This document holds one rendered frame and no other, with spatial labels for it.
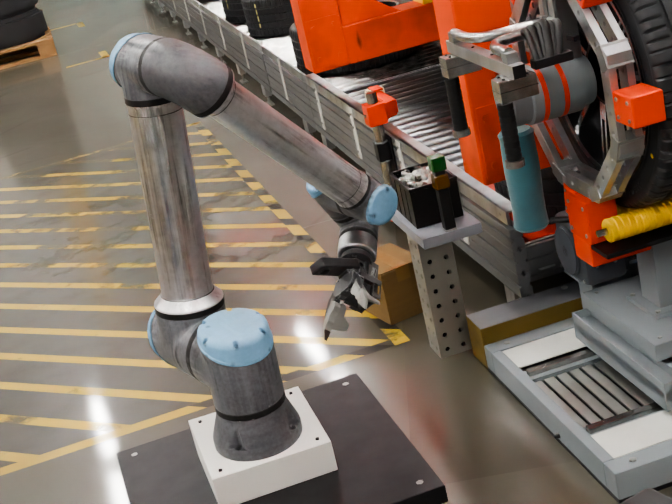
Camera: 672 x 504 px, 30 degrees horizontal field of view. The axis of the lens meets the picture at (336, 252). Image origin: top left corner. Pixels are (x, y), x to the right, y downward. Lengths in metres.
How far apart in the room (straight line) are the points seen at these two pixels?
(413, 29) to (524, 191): 2.29
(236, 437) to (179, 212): 0.48
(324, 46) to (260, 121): 2.75
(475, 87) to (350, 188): 0.79
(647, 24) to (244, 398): 1.15
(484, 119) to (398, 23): 1.98
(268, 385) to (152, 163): 0.51
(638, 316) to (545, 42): 0.82
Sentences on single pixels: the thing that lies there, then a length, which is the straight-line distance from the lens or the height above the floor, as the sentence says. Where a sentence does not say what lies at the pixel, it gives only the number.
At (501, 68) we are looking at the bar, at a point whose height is 0.97.
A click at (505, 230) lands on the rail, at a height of 0.33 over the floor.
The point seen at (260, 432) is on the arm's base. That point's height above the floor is 0.43.
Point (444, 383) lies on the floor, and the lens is 3.56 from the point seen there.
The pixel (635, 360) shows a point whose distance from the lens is 3.16.
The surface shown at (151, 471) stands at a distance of 2.86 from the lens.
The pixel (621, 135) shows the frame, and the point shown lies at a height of 0.78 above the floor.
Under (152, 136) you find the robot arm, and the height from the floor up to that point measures 1.05.
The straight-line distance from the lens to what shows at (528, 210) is 3.15.
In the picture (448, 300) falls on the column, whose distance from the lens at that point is 3.65.
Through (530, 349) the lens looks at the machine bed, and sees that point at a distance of 3.49.
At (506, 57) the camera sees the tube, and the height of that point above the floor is 1.00.
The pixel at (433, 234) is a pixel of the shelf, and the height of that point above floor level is 0.45.
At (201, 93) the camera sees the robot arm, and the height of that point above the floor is 1.13.
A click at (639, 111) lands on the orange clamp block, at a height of 0.85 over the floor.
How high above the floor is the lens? 1.62
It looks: 20 degrees down
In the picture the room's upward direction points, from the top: 13 degrees counter-clockwise
